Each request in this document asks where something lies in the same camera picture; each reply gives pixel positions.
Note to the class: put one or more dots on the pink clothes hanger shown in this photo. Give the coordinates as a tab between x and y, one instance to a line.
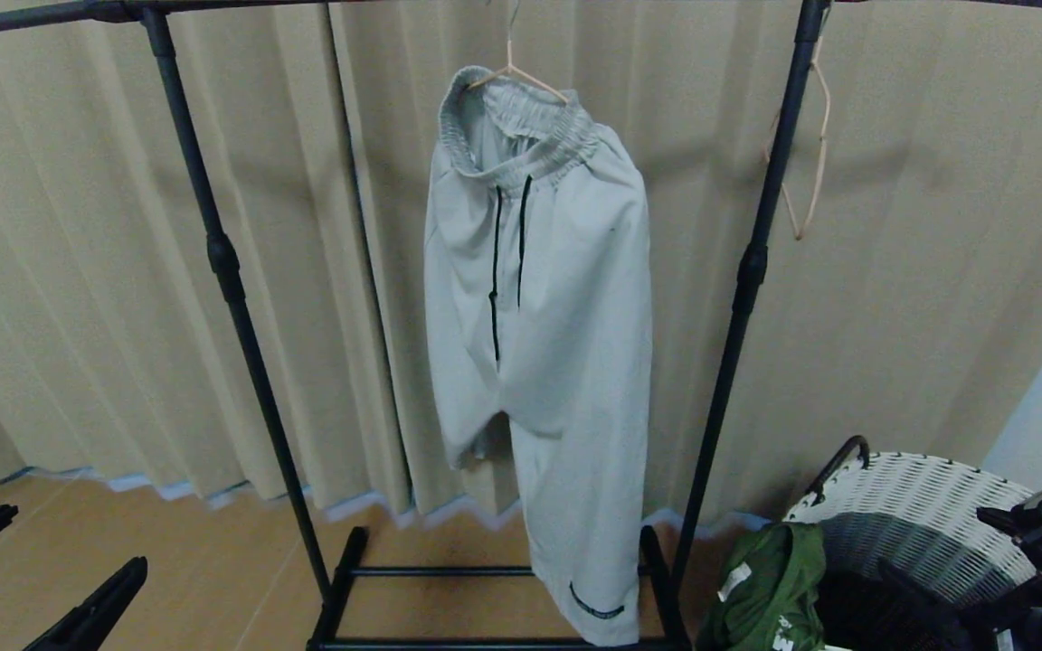
530	81
821	145

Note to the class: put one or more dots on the beige curtain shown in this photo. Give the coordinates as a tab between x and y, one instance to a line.
78	271

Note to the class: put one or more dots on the black clothes rack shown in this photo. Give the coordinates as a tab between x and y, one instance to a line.
222	262

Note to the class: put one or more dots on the white laundry basket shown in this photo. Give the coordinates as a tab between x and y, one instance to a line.
928	506

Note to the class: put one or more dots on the green garment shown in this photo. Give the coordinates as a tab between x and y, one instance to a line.
774	588

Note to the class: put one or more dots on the pale grey shorts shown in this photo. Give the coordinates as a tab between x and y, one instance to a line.
566	362

